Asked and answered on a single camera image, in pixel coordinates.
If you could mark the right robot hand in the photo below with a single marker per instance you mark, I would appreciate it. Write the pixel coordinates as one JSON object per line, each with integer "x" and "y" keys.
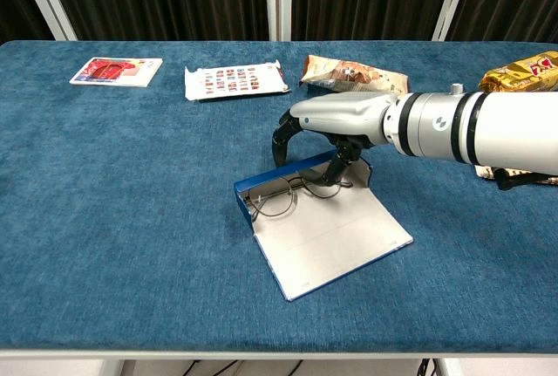
{"x": 344, "y": 116}

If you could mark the wire-frame eyeglasses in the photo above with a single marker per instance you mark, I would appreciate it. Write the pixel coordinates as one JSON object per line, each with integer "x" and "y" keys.
{"x": 276, "y": 201}

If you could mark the blue cardboard glasses box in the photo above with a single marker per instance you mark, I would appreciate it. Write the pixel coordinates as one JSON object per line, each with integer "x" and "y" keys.
{"x": 331, "y": 236}

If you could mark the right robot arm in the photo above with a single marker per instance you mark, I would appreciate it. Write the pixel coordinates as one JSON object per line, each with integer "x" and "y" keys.
{"x": 479, "y": 127}

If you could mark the brown snack wrapper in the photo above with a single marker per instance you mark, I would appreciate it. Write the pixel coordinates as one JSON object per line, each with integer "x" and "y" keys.
{"x": 349, "y": 75}

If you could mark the white sticker sheet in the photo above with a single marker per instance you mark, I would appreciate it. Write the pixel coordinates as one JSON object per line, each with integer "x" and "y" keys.
{"x": 226, "y": 81}

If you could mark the kraft spiral notebook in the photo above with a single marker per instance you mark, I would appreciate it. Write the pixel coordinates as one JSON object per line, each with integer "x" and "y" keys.
{"x": 484, "y": 172}

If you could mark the gold snack bag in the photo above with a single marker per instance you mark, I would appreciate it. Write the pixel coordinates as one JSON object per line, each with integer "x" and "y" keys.
{"x": 523, "y": 73}

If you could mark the red picture card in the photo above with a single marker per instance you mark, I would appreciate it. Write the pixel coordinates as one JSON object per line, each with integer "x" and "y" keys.
{"x": 113, "y": 71}

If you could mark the blue table cloth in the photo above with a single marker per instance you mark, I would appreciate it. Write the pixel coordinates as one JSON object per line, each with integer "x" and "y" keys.
{"x": 131, "y": 241}

